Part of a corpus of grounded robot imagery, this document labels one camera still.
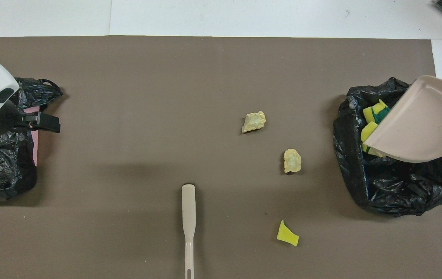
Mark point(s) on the small yellow sponge wedge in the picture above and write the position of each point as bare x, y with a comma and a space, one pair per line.
286, 234

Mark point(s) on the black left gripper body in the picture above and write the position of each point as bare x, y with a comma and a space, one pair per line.
20, 120

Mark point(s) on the jagged pale foam chunk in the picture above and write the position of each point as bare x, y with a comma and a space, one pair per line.
254, 122

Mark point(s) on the yellow green-backed sponge piece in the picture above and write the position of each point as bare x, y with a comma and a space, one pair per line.
368, 131
372, 114

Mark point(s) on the pink bin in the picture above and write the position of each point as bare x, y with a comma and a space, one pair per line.
36, 151

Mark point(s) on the beige hand brush black bristles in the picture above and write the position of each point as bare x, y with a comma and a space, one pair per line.
188, 209

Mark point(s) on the oval pale foam chunk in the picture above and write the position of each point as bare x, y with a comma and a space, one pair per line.
292, 161

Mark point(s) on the brown table mat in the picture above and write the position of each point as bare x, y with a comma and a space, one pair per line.
220, 66

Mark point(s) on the beige plastic dustpan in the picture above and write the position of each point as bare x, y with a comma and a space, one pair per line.
418, 120

